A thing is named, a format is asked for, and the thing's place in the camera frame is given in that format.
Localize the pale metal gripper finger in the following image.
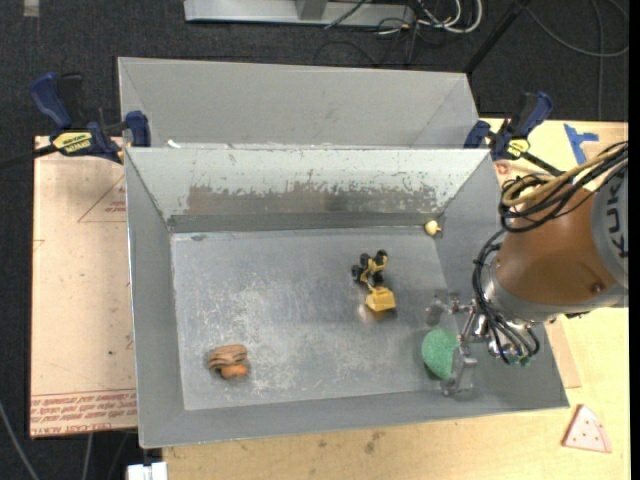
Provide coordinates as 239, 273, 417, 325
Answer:
424, 291, 474, 327
439, 343, 480, 400

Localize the green sponge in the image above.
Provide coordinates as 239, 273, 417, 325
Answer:
420, 328, 461, 381

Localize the yellow and black toy excavator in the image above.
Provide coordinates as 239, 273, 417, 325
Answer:
350, 249, 398, 315

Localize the grey metal bin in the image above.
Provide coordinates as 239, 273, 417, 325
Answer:
117, 56, 571, 450

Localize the pink triangular sanding pad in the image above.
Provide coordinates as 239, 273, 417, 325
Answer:
560, 403, 614, 455

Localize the brown striped toy animal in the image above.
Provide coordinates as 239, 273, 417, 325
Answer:
205, 343, 250, 381

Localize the brown cardboard board red print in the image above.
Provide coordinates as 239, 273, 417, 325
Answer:
29, 135, 584, 440

